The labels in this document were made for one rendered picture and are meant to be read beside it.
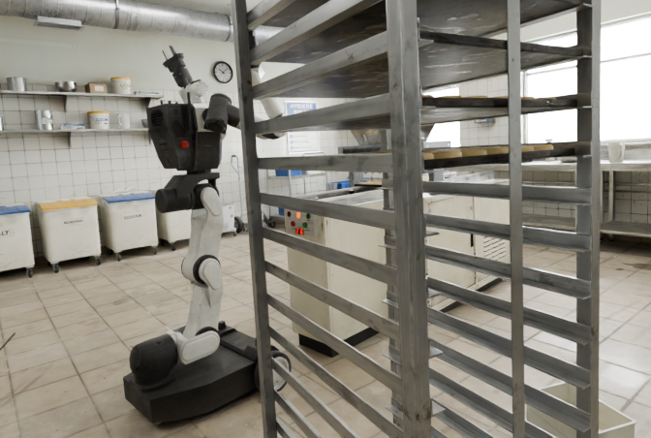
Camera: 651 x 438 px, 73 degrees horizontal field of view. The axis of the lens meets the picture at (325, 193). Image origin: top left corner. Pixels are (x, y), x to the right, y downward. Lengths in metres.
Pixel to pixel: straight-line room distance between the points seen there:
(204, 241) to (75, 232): 3.50
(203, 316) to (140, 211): 3.56
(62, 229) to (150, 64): 2.45
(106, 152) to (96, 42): 1.37
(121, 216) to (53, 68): 1.94
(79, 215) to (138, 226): 0.63
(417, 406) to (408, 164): 0.35
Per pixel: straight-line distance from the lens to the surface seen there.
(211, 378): 2.22
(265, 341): 1.25
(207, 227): 2.18
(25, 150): 6.15
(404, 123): 0.61
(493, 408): 1.27
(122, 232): 5.70
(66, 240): 5.59
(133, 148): 6.36
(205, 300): 2.26
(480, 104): 0.75
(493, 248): 3.68
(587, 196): 0.97
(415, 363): 0.68
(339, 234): 2.46
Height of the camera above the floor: 1.17
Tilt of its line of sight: 6 degrees down
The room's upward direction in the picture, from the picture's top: 3 degrees counter-clockwise
